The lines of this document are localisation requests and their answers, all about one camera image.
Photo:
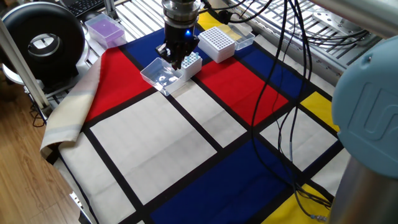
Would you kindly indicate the black computer keyboard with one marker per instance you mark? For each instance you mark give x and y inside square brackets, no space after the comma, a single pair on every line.
[84,5]

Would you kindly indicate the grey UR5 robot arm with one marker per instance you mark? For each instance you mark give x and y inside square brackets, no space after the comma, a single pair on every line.
[367,109]

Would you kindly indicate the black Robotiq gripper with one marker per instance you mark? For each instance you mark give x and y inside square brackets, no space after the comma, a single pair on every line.
[177,34]

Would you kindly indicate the white corner bracket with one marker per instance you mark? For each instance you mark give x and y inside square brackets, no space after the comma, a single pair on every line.
[76,202]

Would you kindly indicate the clear plastic holder lid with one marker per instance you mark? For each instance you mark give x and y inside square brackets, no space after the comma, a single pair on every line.
[244,42]
[158,77]

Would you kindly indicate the aluminium frame post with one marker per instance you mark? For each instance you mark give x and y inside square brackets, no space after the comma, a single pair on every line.
[22,67]
[110,7]

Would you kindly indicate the clear box purple insert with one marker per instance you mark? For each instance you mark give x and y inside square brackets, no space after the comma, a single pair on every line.
[105,31]

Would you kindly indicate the Mondrian pattern tablecloth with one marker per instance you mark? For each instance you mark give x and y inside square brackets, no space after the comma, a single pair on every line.
[155,146]

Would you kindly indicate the white pipette tip holder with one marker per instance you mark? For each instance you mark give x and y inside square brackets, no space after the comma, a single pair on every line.
[208,53]
[194,70]

